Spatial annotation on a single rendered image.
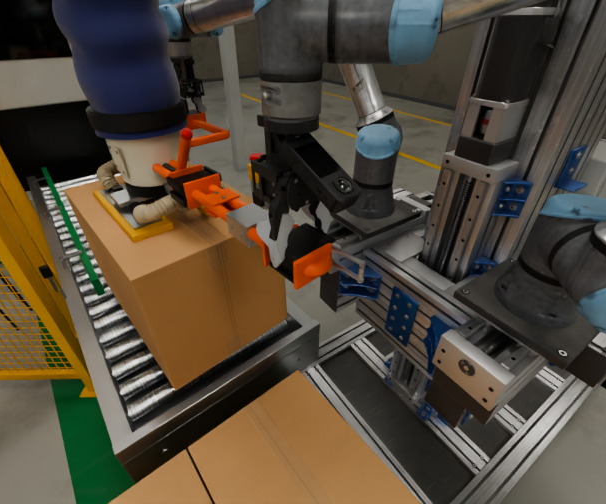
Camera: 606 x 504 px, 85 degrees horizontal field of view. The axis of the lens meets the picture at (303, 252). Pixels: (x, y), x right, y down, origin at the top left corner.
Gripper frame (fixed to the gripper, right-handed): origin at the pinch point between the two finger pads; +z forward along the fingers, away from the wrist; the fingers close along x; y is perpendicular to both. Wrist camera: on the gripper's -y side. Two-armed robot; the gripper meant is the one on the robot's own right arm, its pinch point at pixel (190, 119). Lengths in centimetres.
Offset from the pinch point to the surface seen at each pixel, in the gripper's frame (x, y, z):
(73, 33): -36, 34, -29
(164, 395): -48, 51, 66
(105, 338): -55, 14, 66
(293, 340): -7, 66, 59
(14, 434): -102, -15, 121
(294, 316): 1, 57, 60
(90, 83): -36, 34, -20
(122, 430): -61, 57, 60
